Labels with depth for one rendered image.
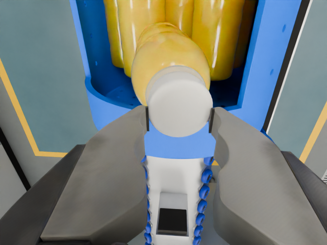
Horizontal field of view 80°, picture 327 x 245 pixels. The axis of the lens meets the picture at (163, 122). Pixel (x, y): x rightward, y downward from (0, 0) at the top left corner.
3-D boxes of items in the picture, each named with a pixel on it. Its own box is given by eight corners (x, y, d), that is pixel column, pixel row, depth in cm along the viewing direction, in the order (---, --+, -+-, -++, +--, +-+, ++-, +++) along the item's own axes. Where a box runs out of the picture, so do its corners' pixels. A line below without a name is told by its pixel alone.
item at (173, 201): (160, 196, 73) (155, 238, 60) (159, 189, 71) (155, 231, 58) (187, 198, 73) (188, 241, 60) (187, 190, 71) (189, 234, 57)
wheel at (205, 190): (197, 199, 66) (202, 202, 64) (198, 190, 63) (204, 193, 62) (205, 191, 68) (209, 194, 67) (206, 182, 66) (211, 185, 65)
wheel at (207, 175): (199, 183, 62) (205, 187, 60) (201, 173, 59) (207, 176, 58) (207, 175, 64) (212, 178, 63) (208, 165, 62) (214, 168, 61)
